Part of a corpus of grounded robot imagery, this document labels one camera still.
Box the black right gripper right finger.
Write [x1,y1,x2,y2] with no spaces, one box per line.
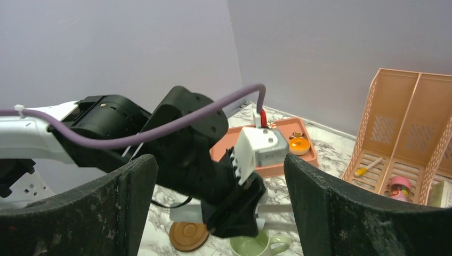
[284,154,451,255]

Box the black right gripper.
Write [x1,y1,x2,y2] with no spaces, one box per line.
[155,148,267,239]

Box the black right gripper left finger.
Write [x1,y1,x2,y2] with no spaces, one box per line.
[1,155,158,255]

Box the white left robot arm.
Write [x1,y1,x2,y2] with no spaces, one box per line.
[1,86,234,203]

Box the light green ceramic mug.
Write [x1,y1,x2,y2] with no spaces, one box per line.
[229,230,292,256]

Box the left brown wooden coaster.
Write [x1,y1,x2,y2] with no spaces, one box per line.
[168,222,209,253]

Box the pink dessert tray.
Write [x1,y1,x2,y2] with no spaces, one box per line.
[211,118,318,178]

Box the pink bottle in organizer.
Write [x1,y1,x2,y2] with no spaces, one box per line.
[389,176,411,203]

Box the orange glazed donut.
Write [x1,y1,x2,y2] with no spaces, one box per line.
[288,137,311,156]

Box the white tiered dessert stand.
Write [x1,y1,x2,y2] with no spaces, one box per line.
[1,171,55,210]

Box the brown star cookie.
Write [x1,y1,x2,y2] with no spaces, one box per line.
[289,132,304,140]

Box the tan box in organizer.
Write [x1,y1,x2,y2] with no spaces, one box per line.
[427,181,451,208]

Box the pink mesh file organizer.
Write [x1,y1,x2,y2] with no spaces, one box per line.
[342,69,451,205]

